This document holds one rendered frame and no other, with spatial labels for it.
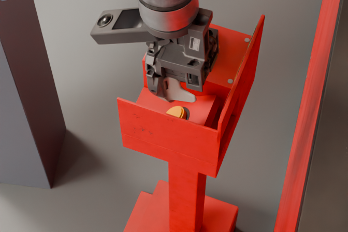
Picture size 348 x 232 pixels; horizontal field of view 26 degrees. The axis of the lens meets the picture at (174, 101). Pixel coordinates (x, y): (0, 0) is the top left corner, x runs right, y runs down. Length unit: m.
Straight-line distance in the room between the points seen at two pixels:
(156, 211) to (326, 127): 0.82
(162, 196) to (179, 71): 0.81
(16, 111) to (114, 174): 0.43
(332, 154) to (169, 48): 0.25
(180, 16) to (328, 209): 0.30
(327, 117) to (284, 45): 1.15
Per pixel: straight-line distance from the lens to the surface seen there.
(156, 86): 1.03
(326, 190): 0.97
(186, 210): 1.55
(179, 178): 1.43
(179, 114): 1.17
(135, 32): 0.98
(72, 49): 2.15
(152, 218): 1.76
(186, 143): 1.13
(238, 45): 1.19
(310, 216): 0.96
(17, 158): 1.81
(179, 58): 0.99
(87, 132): 2.00
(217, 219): 1.76
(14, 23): 1.45
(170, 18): 0.91
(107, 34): 1.02
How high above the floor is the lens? 1.75
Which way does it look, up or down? 59 degrees down
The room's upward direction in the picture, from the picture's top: straight up
